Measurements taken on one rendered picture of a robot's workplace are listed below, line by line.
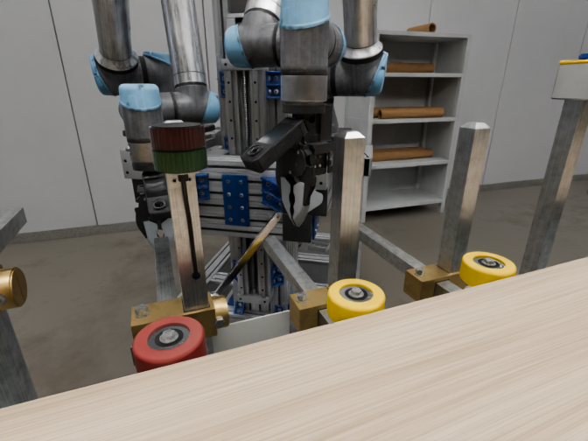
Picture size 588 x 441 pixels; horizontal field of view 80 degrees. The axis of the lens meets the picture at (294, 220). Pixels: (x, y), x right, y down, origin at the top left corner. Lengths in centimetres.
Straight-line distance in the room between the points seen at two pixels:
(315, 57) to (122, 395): 49
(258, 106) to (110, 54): 44
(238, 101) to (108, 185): 211
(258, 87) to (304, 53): 67
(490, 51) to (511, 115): 77
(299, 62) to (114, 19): 65
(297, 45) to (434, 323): 43
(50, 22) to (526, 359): 313
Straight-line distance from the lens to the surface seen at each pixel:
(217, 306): 56
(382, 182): 376
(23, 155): 330
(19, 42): 322
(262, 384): 39
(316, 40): 58
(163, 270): 69
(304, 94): 57
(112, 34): 115
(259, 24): 73
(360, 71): 104
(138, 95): 77
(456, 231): 73
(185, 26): 94
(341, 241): 58
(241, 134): 129
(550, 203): 93
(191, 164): 41
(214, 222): 126
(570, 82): 89
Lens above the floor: 118
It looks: 21 degrees down
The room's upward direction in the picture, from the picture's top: straight up
